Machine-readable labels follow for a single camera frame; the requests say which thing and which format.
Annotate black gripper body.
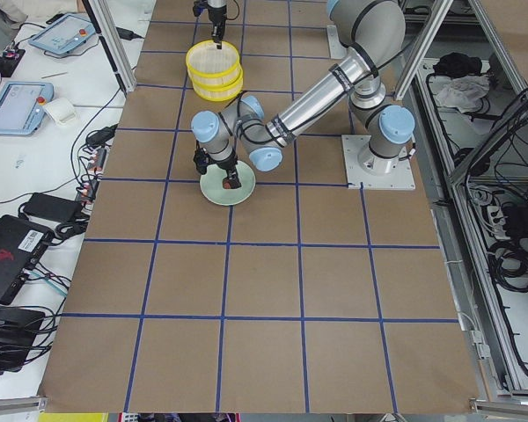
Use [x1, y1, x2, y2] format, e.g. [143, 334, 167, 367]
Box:
[209, 8, 226, 42]
[217, 158, 240, 185]

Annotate brown chocolate bun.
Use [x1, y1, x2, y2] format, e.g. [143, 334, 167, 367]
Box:
[223, 178, 242, 190]

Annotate yellow steamer layer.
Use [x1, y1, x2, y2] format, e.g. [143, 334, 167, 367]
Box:
[186, 40, 241, 86]
[191, 70, 244, 102]

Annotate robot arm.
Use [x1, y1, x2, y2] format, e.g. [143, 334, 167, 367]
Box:
[207, 0, 227, 49]
[191, 1, 412, 189]

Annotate pale green plate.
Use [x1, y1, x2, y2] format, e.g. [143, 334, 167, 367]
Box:
[200, 160, 258, 207]

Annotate upper blue teach pendant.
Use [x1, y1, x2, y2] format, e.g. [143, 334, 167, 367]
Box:
[28, 13, 96, 57]

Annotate blue teach pendant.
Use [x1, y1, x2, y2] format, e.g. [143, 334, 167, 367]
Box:
[0, 81, 55, 136]
[28, 13, 96, 57]

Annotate black power adapter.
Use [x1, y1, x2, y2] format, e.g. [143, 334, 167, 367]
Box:
[18, 193, 83, 222]

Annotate lower blue teach pendant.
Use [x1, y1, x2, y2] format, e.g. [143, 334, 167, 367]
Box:
[0, 81, 55, 136]

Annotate black mini computer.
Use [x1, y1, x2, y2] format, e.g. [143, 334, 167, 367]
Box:
[0, 215, 55, 305]

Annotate crumpled cloth pile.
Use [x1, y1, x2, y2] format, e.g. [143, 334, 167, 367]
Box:
[433, 52, 490, 113]

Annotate black box lower left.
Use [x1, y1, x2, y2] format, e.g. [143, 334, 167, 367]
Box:
[0, 307, 45, 375]

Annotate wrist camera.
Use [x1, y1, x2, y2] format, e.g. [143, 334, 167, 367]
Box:
[193, 148, 211, 175]
[193, 0, 207, 18]

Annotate aluminium frame post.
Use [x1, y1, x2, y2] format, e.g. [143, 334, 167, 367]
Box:
[83, 0, 136, 96]

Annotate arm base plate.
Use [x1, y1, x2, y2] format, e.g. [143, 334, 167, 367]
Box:
[341, 135, 415, 191]
[326, 25, 348, 60]

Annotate black cable bundle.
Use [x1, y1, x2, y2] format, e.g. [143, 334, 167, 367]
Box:
[488, 236, 528, 294]

